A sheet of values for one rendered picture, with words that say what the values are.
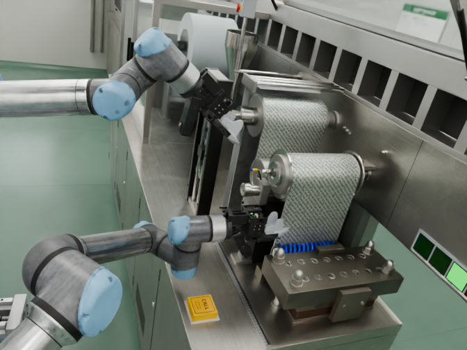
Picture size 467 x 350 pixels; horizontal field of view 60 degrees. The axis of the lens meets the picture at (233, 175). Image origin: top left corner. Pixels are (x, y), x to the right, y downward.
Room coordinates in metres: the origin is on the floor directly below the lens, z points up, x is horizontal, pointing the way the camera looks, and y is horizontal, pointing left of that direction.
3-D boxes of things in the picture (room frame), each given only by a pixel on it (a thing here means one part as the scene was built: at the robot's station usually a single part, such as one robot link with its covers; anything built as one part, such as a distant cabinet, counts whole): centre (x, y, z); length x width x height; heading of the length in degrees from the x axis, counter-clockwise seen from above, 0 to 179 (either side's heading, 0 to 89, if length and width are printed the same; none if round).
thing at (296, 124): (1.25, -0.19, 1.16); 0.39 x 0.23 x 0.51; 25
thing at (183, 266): (0.92, 0.10, 1.01); 0.11 x 0.08 x 0.11; 64
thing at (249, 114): (1.30, 0.00, 1.33); 0.06 x 0.06 x 0.06; 25
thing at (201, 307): (0.84, 0.01, 0.91); 0.07 x 0.07 x 0.02; 25
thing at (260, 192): (1.09, -0.08, 1.05); 0.06 x 0.05 x 0.31; 115
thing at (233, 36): (1.78, 0.08, 1.50); 0.14 x 0.14 x 0.06
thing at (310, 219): (1.08, -0.27, 1.12); 0.23 x 0.01 x 0.18; 115
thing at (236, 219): (0.98, -0.06, 1.12); 0.12 x 0.08 x 0.09; 115
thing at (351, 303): (0.91, -0.41, 0.96); 0.10 x 0.03 x 0.11; 115
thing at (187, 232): (0.91, 0.09, 1.11); 0.11 x 0.08 x 0.09; 115
